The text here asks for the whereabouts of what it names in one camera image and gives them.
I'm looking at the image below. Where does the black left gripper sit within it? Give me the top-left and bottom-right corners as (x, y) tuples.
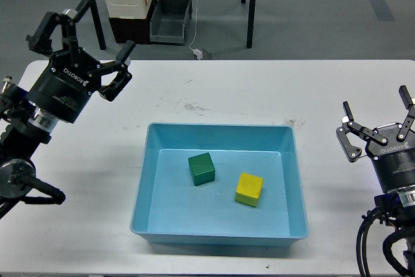
(26, 0), (136, 123)

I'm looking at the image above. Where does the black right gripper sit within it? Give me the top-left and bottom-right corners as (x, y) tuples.
(335, 85), (415, 194)

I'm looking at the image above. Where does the yellow block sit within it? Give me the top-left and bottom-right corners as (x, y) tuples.
(234, 173), (264, 207)

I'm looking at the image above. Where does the green block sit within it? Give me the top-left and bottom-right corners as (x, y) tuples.
(188, 152), (216, 186)

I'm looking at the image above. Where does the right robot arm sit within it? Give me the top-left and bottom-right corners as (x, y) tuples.
(336, 86), (414, 276)

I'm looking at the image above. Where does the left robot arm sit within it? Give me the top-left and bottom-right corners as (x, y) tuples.
(1, 0), (135, 216)

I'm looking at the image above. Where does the light blue plastic box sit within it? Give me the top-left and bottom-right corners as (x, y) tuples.
(130, 123), (309, 247)

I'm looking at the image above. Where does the black base crate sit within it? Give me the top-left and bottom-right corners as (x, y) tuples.
(108, 0), (157, 45)

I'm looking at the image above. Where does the black table leg left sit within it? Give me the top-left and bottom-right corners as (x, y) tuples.
(90, 0), (106, 50)

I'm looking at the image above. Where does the black table leg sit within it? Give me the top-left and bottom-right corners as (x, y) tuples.
(240, 0), (259, 49)
(90, 0), (106, 50)

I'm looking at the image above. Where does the dark grey storage bin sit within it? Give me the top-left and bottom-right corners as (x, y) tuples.
(150, 0), (193, 45)

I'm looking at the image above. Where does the white power adapter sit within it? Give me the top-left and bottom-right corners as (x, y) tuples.
(193, 49), (203, 60)

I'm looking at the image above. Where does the black table leg right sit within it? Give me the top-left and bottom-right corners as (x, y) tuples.
(240, 0), (259, 49)

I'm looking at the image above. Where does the white hanging cable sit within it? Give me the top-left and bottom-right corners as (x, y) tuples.
(189, 0), (201, 51)

